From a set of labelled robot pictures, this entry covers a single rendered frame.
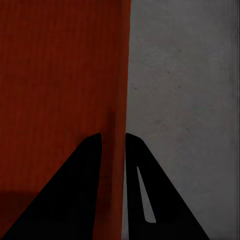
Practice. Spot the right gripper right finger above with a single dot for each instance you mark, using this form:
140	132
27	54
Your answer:
174	220

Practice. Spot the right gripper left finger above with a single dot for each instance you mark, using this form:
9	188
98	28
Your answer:
65	208

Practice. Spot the storage box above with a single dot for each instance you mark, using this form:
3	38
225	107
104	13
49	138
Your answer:
63	78

